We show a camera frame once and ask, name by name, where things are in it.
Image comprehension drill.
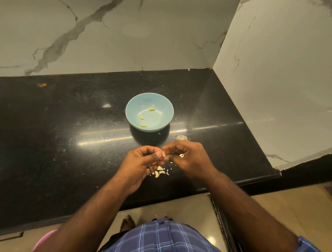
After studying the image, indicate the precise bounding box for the person's right hand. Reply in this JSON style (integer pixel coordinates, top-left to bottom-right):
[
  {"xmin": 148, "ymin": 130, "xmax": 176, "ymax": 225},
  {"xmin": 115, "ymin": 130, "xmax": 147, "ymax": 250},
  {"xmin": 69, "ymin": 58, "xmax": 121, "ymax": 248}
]
[{"xmin": 162, "ymin": 139, "xmax": 220, "ymax": 183}]

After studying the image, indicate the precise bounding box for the person's left hand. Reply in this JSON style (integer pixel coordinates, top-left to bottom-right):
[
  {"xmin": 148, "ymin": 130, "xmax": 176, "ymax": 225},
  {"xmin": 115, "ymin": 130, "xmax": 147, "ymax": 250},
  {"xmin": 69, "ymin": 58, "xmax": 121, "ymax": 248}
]
[{"xmin": 114, "ymin": 145, "xmax": 167, "ymax": 196}]

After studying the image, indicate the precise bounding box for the pile of garlic skins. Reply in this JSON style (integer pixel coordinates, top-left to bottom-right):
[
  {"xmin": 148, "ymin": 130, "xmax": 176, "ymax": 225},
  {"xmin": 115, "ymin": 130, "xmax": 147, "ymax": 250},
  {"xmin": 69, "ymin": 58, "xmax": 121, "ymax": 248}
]
[{"xmin": 150, "ymin": 165, "xmax": 171, "ymax": 179}]

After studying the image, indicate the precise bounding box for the light blue bowl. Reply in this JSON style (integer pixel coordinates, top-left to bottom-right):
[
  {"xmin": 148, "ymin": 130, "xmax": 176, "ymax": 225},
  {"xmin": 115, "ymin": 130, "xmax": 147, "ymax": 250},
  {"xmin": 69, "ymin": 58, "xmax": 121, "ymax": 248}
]
[{"xmin": 125, "ymin": 92, "xmax": 174, "ymax": 132}]

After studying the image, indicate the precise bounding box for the person's left forearm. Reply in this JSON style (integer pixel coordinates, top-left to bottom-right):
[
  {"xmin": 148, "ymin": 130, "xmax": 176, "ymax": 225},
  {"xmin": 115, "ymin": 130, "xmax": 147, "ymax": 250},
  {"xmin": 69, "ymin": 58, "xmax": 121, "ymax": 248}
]
[{"xmin": 34, "ymin": 183, "xmax": 135, "ymax": 252}]

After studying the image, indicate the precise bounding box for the person's right forearm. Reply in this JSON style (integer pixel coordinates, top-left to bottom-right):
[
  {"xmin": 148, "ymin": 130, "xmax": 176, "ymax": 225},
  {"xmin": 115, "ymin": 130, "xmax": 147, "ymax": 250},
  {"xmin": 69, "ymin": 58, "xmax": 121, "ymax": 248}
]
[{"xmin": 205, "ymin": 171, "xmax": 299, "ymax": 252}]

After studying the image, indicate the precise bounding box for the person's left foot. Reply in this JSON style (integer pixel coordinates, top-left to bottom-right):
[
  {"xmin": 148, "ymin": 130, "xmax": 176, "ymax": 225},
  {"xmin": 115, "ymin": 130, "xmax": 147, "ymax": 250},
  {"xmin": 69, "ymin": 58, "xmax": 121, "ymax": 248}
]
[{"xmin": 120, "ymin": 215, "xmax": 137, "ymax": 233}]

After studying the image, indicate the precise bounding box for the black cabinet trim strip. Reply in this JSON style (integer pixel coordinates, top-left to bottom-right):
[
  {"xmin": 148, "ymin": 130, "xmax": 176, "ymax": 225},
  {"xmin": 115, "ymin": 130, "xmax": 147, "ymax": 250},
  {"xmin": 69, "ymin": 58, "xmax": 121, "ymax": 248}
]
[{"xmin": 210, "ymin": 195, "xmax": 239, "ymax": 252}]

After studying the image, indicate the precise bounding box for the blue plaid shirt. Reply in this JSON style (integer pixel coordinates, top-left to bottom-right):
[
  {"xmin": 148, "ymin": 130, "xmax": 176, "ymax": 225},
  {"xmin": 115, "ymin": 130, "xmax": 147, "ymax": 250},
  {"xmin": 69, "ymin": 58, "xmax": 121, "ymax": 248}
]
[{"xmin": 101, "ymin": 218, "xmax": 321, "ymax": 252}]

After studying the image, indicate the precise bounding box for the pink plastic bucket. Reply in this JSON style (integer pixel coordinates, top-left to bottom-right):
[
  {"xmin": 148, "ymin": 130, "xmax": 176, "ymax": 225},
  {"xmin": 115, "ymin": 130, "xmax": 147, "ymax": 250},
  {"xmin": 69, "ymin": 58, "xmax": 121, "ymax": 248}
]
[{"xmin": 32, "ymin": 229, "xmax": 59, "ymax": 252}]

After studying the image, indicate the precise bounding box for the black drawer handle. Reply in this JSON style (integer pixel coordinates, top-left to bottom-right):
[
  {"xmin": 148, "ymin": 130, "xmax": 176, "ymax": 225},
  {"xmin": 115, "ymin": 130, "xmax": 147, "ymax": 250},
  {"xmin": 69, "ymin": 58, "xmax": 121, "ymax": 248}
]
[{"xmin": 0, "ymin": 232, "xmax": 25, "ymax": 242}]

